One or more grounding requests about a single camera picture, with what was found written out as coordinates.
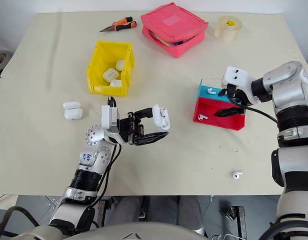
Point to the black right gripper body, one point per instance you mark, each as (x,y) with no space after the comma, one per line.
(240,97)

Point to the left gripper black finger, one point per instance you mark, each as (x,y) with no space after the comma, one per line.
(151,138)
(145,113)

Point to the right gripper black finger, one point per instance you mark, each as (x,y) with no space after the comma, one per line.
(227,112)
(224,92)

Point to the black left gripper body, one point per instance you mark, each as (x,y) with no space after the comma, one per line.
(130,130)

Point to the white charging case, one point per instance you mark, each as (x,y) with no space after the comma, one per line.
(73,114)
(110,74)
(71,105)
(115,83)
(156,118)
(120,65)

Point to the white earbud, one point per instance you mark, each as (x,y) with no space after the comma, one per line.
(201,117)
(211,90)
(236,175)

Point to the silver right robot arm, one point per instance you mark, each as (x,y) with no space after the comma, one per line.
(289,82)

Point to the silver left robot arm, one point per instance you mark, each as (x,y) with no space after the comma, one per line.
(94,160)

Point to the white closed charging case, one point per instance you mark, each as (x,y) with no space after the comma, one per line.
(115,83)
(71,105)
(110,74)
(120,65)
(73,114)

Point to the pink zippered pouch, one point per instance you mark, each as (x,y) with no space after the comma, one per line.
(169,30)

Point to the red plastic tray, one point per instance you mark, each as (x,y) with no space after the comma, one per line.
(219,123)

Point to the teal plastic tray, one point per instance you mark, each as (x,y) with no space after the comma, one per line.
(204,91)

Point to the yellow plastic bin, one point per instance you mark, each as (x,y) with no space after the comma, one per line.
(106,91)

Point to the clear packing tape roll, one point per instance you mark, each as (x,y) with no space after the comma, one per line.
(227,32)

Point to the dark grey rounded shape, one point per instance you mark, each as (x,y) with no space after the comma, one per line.
(129,210)
(189,210)

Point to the silver robot torso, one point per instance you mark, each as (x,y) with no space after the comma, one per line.
(106,233)

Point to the grey object beside table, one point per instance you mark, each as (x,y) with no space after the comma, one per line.
(0,60)

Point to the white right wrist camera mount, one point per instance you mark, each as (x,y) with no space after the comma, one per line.
(236,75)

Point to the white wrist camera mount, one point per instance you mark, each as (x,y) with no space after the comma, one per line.
(236,75)
(107,117)

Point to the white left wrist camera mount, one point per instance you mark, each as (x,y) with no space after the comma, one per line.
(107,117)

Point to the metal table frame bracket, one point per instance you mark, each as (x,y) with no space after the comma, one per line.
(240,220)

